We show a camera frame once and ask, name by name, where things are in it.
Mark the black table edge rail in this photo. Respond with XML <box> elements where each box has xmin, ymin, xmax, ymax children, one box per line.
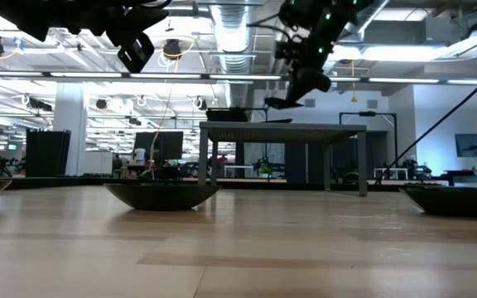
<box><xmin>6</xmin><ymin>176</ymin><xmax>451</xmax><ymax>192</ymax></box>

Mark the black round mini plate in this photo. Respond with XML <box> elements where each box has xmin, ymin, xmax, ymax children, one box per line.
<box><xmin>104</xmin><ymin>183</ymin><xmax>222</xmax><ymax>212</ymax></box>

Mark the black metal stand frame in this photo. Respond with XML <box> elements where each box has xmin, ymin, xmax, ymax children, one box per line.
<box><xmin>340</xmin><ymin>111</ymin><xmax>398</xmax><ymax>169</ymax></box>

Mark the yellow hanging cord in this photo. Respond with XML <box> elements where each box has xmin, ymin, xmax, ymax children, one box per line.
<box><xmin>349</xmin><ymin>60</ymin><xmax>359</xmax><ymax>103</ymax></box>

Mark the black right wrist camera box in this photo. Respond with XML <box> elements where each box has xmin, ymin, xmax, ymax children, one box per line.
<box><xmin>274</xmin><ymin>39</ymin><xmax>304</xmax><ymax>61</ymax></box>

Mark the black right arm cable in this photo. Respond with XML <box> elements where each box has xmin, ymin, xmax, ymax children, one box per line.
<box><xmin>373</xmin><ymin>64</ymin><xmax>477</xmax><ymax>186</ymax></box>

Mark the wall-mounted screen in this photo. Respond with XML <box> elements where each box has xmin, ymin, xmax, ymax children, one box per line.
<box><xmin>455</xmin><ymin>133</ymin><xmax>477</xmax><ymax>159</ymax></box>

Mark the black desk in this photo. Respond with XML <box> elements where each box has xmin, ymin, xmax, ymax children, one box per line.
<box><xmin>445</xmin><ymin>169</ymin><xmax>477</xmax><ymax>188</ymax></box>

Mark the grey rectangular air duct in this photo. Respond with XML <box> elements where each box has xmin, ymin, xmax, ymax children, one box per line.
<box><xmin>362</xmin><ymin>17</ymin><xmax>453</xmax><ymax>46</ymax></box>

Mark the black mini plate pile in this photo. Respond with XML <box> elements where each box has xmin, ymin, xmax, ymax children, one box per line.
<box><xmin>205</xmin><ymin>106</ymin><xmax>251</xmax><ymax>123</ymax></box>

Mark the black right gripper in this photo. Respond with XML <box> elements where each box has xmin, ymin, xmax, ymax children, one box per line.
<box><xmin>287</xmin><ymin>36</ymin><xmax>333</xmax><ymax>104</ymax></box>

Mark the long ceiling light bar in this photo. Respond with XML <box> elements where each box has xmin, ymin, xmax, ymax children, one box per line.
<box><xmin>0</xmin><ymin>71</ymin><xmax>283</xmax><ymax>83</ymax></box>
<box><xmin>329</xmin><ymin>76</ymin><xmax>477</xmax><ymax>86</ymax></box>

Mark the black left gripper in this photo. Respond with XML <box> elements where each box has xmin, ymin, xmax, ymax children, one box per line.
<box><xmin>0</xmin><ymin>0</ymin><xmax>169</xmax><ymax>74</ymax></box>

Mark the silver ventilation duct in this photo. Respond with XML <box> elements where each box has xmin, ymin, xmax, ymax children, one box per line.
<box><xmin>209</xmin><ymin>0</ymin><xmax>257</xmax><ymax>108</ymax></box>

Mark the black computer monitor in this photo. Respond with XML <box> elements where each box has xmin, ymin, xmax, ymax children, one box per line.
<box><xmin>133</xmin><ymin>131</ymin><xmax>185</xmax><ymax>161</ymax></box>

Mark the white frame table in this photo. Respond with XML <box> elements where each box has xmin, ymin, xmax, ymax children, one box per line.
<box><xmin>224</xmin><ymin>165</ymin><xmax>255</xmax><ymax>179</ymax></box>
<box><xmin>373</xmin><ymin>167</ymin><xmax>407</xmax><ymax>180</ymax></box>

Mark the black cabinet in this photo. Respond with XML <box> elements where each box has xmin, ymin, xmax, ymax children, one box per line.
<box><xmin>26</xmin><ymin>129</ymin><xmax>72</xmax><ymax>178</ymax></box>

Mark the grey perforated metal shelf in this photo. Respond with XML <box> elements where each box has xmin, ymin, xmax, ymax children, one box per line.
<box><xmin>198</xmin><ymin>121</ymin><xmax>369</xmax><ymax>198</ymax></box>

